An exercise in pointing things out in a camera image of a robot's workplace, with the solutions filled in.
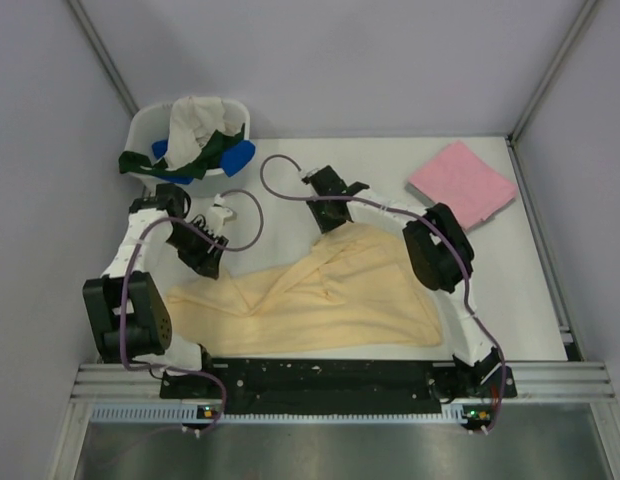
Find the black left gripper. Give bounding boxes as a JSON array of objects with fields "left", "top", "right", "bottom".
[{"left": 166, "top": 219, "right": 228, "bottom": 279}]

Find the blue t shirt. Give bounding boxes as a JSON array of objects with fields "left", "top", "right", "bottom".
[{"left": 151, "top": 134, "right": 256, "bottom": 185}]

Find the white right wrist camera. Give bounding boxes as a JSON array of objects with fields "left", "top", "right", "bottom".
[{"left": 299, "top": 168, "right": 320, "bottom": 185}]

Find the white laundry basket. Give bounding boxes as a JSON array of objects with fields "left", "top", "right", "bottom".
[{"left": 123, "top": 98, "right": 254, "bottom": 197}]

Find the folded pink t shirt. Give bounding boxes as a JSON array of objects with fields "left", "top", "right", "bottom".
[{"left": 408, "top": 141, "right": 517, "bottom": 231}]

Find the right aluminium table edge rail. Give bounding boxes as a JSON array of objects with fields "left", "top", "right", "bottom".
[{"left": 505, "top": 136, "right": 584, "bottom": 362}]

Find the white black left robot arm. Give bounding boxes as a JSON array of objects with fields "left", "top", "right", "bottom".
[{"left": 82, "top": 183, "right": 234, "bottom": 397}]

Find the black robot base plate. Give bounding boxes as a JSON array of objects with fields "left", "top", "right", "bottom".
[{"left": 159, "top": 358, "right": 517, "bottom": 414}]

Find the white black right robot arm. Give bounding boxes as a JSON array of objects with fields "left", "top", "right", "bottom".
[{"left": 302, "top": 166, "right": 507, "bottom": 400}]

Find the dark green t shirt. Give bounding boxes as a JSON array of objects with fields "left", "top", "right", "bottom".
[{"left": 118, "top": 130, "right": 256, "bottom": 185}]

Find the white slotted cable duct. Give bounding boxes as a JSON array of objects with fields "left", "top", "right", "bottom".
[{"left": 90, "top": 403, "right": 491, "bottom": 426}]

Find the cream yellow t shirt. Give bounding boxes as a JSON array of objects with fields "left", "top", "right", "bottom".
[{"left": 166, "top": 223, "right": 443, "bottom": 357}]

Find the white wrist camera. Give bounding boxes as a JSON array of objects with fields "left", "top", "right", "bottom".
[
  {"left": 299, "top": 168, "right": 320, "bottom": 185},
  {"left": 190, "top": 194, "right": 237, "bottom": 237}
]

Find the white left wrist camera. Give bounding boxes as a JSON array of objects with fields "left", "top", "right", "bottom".
[{"left": 190, "top": 194, "right": 237, "bottom": 237}]

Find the white crumpled t shirt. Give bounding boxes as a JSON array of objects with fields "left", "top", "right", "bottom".
[{"left": 164, "top": 96, "right": 243, "bottom": 170}]

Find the right aluminium corner post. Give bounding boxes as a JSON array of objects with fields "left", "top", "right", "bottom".
[{"left": 507, "top": 0, "right": 603, "bottom": 148}]

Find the left aluminium corner post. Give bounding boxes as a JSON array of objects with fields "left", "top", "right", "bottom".
[{"left": 64, "top": 0, "right": 139, "bottom": 119}]

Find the aluminium corner post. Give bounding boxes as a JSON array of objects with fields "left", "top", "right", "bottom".
[
  {"left": 507, "top": 0, "right": 603, "bottom": 148},
  {"left": 64, "top": 0, "right": 139, "bottom": 119}
]

